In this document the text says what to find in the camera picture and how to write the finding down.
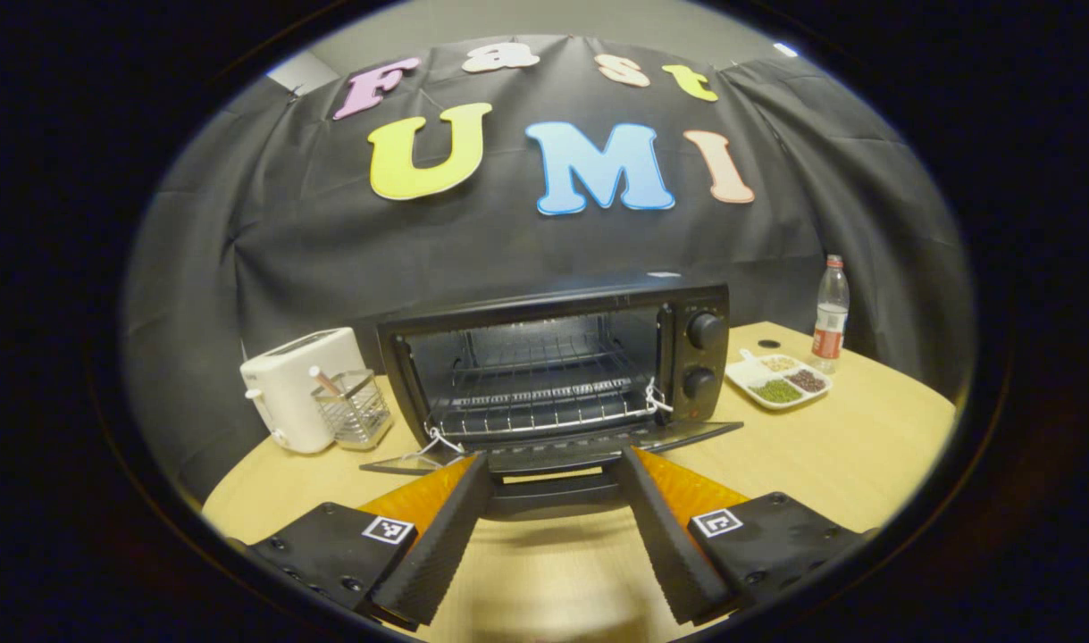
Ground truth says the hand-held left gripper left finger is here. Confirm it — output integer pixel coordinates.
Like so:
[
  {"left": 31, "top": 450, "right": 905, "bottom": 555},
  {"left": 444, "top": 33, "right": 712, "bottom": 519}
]
[{"left": 245, "top": 454, "right": 495, "bottom": 631}]

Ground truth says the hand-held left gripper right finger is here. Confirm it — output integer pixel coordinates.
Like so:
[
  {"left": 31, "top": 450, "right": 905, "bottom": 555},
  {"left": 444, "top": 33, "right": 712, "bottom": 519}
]
[{"left": 617, "top": 445, "right": 868, "bottom": 627}]

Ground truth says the black electric oven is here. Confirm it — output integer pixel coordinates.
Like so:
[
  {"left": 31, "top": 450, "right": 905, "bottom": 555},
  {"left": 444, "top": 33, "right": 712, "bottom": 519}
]
[{"left": 359, "top": 281, "right": 747, "bottom": 523}]

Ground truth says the clear glass holder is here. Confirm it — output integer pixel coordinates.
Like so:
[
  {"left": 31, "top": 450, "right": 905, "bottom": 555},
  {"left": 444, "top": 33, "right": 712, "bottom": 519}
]
[{"left": 309, "top": 365, "right": 394, "bottom": 449}]

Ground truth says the white divided dish of beans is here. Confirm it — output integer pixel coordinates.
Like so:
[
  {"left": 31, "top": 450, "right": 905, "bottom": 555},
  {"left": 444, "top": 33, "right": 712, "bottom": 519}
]
[{"left": 724, "top": 349, "right": 834, "bottom": 412}]

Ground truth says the white toaster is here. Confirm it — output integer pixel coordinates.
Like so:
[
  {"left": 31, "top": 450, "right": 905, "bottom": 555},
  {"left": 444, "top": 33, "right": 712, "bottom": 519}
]
[{"left": 239, "top": 327, "right": 369, "bottom": 455}]

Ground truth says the clear red label water bottle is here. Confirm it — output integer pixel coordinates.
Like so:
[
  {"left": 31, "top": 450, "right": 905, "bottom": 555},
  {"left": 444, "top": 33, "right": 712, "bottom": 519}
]
[{"left": 809, "top": 255, "right": 851, "bottom": 375}]

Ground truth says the black backdrop cloth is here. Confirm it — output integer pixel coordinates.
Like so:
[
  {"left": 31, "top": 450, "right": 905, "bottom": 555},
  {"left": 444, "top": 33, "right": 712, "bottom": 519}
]
[{"left": 122, "top": 34, "right": 976, "bottom": 503}]

